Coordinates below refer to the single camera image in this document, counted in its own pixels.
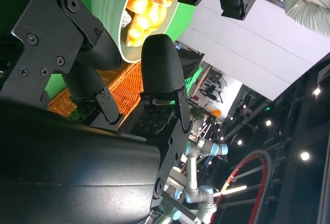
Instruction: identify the white wall panel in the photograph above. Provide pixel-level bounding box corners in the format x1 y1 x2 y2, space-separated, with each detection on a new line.
177 0 330 101

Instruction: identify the orange wicker basket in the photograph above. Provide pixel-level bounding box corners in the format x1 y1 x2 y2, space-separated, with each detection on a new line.
47 60 145 132

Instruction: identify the red and black hoop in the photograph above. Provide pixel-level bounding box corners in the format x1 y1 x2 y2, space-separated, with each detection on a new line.
211 149 273 224

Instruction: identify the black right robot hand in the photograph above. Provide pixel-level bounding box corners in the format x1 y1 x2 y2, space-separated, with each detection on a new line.
0 0 194 224

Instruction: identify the orange glazed bread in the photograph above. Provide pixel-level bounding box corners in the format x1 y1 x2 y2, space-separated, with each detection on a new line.
125 0 176 48

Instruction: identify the pale green bowl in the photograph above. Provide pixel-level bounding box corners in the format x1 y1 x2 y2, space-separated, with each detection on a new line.
91 0 179 63

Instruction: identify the person in white jacket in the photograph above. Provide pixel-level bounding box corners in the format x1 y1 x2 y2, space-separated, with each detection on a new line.
265 0 330 38

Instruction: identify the green tablecloth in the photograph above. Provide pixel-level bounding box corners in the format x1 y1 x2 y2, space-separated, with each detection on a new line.
0 0 204 111

